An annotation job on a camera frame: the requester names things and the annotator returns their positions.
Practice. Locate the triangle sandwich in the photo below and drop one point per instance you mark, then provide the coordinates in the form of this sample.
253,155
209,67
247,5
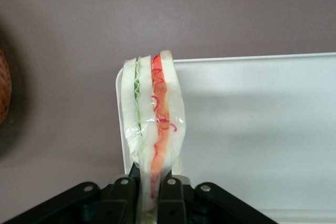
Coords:
147,108

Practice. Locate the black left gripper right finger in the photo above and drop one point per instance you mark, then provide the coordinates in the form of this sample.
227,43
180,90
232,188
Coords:
173,200

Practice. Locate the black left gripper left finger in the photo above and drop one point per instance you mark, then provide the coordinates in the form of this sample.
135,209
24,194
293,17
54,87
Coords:
118,203

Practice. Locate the white plastic tray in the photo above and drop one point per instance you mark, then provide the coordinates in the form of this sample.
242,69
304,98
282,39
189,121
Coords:
257,129

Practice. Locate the round brown wicker basket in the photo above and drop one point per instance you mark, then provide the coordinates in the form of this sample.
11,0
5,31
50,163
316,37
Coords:
4,87

